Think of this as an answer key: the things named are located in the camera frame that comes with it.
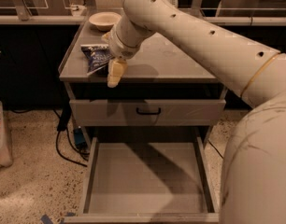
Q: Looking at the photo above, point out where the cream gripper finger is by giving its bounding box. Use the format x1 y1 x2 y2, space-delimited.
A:
107 58 127 88

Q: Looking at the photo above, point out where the blue chip bag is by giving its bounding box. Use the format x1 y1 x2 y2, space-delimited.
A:
80 44 113 76

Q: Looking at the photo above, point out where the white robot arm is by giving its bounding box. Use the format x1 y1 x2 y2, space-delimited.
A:
107 0 286 224

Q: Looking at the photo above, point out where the closed grey upper drawer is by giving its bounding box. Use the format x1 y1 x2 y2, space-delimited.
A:
70 99 225 126

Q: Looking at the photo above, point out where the grey drawer cabinet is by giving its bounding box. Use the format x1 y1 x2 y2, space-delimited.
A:
60 21 227 142

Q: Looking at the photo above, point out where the open grey middle drawer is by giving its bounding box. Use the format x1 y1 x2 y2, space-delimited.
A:
64 139 219 224

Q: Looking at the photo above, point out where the white ceramic bowl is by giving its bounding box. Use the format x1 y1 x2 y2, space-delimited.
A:
89 12 122 32

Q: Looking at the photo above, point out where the blue power adapter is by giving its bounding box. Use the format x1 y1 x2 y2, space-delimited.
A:
73 128 87 149

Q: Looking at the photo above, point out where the blue tape on floor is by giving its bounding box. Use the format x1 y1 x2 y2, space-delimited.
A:
40 212 76 224

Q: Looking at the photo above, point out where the black drawer handle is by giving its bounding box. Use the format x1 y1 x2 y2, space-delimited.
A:
136 107 162 116

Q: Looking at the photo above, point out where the black floor cable left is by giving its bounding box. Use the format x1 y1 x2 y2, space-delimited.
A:
52 108 90 168

